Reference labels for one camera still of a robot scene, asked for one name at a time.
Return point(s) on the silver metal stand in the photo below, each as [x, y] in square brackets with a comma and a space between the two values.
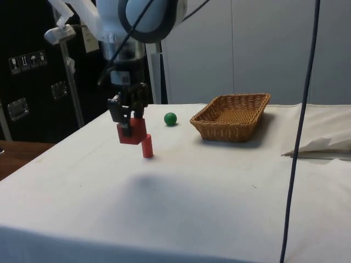
[59, 34]

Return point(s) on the brown wicker basket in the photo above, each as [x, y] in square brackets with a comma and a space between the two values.
[233, 120]

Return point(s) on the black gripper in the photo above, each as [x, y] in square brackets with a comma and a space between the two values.
[135, 72]

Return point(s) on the black cabinet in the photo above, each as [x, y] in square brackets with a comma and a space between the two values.
[30, 87]

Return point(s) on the red cube block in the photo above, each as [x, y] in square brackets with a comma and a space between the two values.
[138, 131]

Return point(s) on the green ball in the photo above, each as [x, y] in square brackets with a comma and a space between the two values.
[170, 119]

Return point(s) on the white post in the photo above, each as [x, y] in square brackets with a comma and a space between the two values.
[157, 76]

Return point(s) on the red cylinder block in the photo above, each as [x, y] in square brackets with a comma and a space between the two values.
[147, 149]

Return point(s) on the pale locker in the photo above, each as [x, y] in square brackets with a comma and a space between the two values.
[274, 49]
[197, 54]

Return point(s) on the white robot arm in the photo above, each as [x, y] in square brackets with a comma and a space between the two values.
[109, 16]

